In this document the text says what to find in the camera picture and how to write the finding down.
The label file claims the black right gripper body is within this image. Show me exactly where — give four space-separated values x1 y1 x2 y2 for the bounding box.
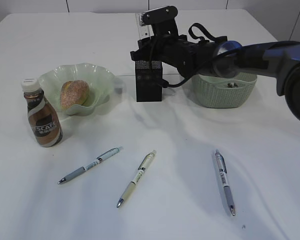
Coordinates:
130 34 220 78

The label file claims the grey paper ball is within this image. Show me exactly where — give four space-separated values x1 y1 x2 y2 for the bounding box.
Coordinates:
227 82 239 88

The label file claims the clear plastic ruler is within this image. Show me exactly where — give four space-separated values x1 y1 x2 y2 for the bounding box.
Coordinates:
135 13 150 40

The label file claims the sugar-dusted bread roll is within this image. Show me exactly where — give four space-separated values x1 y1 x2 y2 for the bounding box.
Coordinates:
59 80 90 110

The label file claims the Nescafe coffee bottle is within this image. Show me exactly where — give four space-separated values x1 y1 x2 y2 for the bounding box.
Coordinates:
21 78 63 148

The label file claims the blue black right robot arm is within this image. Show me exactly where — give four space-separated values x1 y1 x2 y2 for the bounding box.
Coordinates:
130 35 300 121

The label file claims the green plastic woven basket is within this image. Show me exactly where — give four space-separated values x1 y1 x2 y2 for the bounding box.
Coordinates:
191 73 257 109

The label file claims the black pen holder box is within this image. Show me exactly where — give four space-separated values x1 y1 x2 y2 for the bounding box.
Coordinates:
135 60 163 102

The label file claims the grey grip white pen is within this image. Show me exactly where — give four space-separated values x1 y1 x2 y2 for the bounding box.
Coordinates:
212 149 236 216

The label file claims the beige grip pen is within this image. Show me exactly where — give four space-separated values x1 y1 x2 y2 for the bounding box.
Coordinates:
116 150 157 208

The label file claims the green wavy glass plate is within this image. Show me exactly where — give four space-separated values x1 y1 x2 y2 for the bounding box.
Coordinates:
38 63 115 116

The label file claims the blue-grey grip pen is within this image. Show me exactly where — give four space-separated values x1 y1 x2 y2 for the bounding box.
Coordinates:
57 146 123 185

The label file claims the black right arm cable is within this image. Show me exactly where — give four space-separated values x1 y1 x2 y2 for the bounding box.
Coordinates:
161 22 238 88

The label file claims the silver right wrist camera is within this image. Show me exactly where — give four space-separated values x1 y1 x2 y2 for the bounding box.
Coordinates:
138 5 179 37

